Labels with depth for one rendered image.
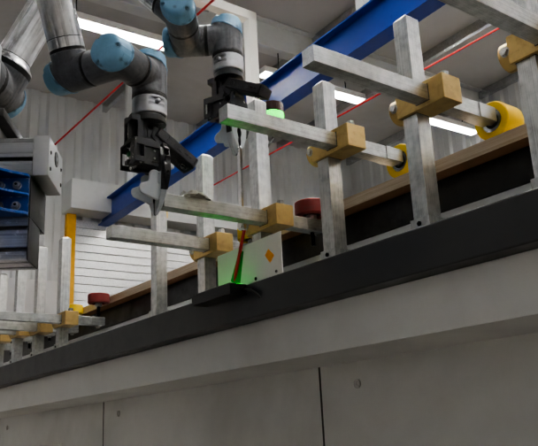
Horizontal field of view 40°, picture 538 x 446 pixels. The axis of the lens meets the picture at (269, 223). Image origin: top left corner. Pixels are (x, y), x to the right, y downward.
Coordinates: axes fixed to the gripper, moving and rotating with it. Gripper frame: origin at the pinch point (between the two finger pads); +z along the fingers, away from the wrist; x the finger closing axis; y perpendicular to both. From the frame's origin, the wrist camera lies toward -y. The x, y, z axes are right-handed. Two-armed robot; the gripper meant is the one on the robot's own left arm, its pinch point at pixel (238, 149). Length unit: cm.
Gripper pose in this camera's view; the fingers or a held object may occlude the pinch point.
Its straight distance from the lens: 171.9
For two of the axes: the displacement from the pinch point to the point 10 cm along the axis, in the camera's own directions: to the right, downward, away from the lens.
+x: -5.5, -2.1, -8.1
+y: -8.3, 1.9, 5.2
